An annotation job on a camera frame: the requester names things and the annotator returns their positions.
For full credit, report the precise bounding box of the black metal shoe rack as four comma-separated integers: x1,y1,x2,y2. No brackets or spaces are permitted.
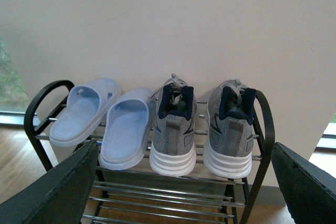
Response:
24,80,275,223

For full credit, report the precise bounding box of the grey sneaker white sole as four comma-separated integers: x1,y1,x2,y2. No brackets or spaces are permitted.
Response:
203,79,257,179

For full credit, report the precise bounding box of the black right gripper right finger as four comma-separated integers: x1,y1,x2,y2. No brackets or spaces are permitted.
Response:
271,142,335,223

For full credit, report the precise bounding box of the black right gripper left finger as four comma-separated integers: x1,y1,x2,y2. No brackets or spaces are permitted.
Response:
1,140,98,223

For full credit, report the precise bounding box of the light blue slipper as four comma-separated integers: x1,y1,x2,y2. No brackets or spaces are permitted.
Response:
49,78,121,147
99,88,156,170

